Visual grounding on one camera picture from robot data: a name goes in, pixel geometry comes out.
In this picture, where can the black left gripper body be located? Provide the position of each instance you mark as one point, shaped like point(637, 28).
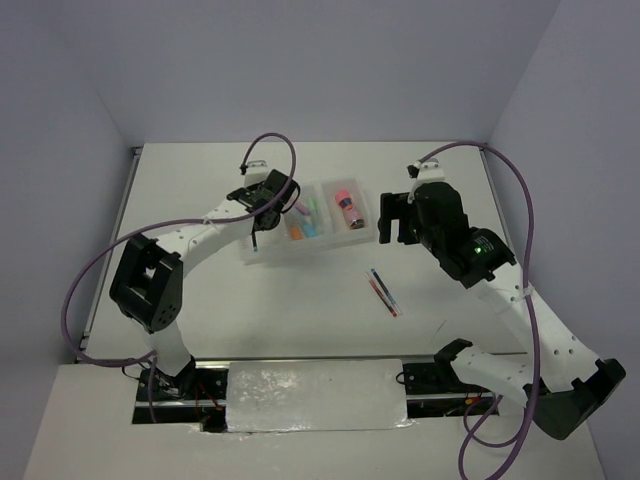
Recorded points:
point(274, 223)

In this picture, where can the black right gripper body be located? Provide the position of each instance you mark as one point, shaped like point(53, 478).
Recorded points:
point(427, 235)

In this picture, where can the pink capped glue bottle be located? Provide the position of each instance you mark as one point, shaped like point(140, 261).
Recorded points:
point(352, 216)

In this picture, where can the orange capped highlighter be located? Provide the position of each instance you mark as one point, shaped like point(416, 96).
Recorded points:
point(294, 229)

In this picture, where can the green capped highlighter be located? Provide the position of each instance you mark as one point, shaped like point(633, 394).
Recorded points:
point(312, 205)

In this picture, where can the blue highlighter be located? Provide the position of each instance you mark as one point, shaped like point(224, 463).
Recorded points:
point(308, 227)

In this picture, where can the dark blue pen refill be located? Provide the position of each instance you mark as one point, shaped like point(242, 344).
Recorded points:
point(386, 291)

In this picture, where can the red pen refill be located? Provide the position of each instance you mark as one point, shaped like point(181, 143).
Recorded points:
point(378, 290)

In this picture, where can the purple highlighter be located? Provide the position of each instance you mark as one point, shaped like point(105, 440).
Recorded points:
point(302, 208)

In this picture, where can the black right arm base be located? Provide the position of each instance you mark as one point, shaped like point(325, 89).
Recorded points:
point(426, 378)

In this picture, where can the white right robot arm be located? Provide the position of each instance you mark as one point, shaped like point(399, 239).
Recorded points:
point(567, 380)

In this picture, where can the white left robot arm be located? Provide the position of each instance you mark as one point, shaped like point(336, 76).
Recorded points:
point(148, 284)

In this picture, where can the white three-compartment tray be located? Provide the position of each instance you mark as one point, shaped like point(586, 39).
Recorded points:
point(277, 245)

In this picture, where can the silver foil tape sheet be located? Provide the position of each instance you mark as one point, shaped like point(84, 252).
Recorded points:
point(328, 395)

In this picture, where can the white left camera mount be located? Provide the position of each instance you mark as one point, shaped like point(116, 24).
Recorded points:
point(254, 172)

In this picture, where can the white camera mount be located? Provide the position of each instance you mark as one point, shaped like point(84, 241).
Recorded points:
point(423, 172)
point(254, 172)

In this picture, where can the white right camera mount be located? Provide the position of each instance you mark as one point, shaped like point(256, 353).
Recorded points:
point(423, 172)

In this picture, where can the aluminium table edge rail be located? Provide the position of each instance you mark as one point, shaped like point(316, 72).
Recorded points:
point(485, 159)

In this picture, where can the aluminium left table rail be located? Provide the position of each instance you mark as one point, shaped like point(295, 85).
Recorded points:
point(105, 259)

